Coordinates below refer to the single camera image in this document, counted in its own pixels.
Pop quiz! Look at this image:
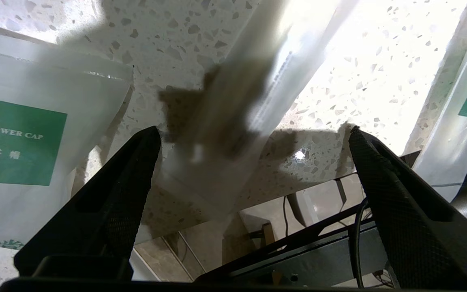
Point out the black cable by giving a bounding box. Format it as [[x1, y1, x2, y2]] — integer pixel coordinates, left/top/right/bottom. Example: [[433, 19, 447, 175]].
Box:
[[349, 197, 374, 289]]

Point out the shower cap packet green label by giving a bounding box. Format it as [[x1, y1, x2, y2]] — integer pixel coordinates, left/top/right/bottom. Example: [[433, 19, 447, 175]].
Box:
[[0, 24, 133, 249]]

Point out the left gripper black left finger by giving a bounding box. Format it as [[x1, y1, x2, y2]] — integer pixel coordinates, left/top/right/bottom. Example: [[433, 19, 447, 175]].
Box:
[[15, 126, 162, 281]]

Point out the long clear toothbrush packet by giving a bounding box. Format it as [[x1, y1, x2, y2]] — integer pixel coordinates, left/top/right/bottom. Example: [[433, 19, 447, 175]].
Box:
[[152, 0, 360, 221], [414, 0, 467, 203]]

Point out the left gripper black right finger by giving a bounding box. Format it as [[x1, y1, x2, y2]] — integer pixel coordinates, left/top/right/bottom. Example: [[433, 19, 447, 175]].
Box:
[[349, 126, 467, 289]]

